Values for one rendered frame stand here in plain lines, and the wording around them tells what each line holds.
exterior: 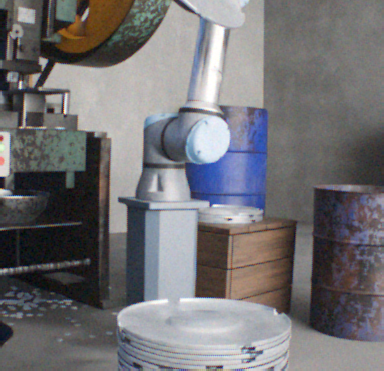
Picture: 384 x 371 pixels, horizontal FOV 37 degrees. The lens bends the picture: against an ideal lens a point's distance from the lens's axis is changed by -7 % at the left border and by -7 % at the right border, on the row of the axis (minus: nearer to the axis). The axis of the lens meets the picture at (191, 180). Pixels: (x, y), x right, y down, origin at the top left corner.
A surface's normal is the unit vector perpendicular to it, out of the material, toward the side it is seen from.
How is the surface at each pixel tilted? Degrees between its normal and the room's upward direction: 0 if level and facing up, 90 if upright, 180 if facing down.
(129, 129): 90
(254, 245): 90
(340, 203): 92
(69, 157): 90
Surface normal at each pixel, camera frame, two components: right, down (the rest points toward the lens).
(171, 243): 0.55, 0.06
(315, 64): -0.66, 0.02
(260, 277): 0.73, 0.06
